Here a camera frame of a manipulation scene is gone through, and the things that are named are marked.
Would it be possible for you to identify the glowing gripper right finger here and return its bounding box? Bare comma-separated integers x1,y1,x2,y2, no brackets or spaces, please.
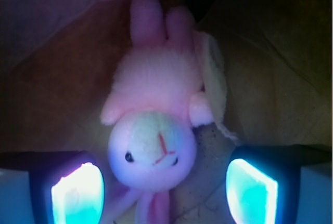
225,144,332,223

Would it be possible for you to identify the pink plush bunny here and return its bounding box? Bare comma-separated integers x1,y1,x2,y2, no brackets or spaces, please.
100,0,213,223

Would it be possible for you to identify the brown paper bag liner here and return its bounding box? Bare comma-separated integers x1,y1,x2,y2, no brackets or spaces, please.
1,0,332,223

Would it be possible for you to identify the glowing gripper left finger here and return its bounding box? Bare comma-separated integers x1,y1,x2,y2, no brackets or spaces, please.
1,151,105,223

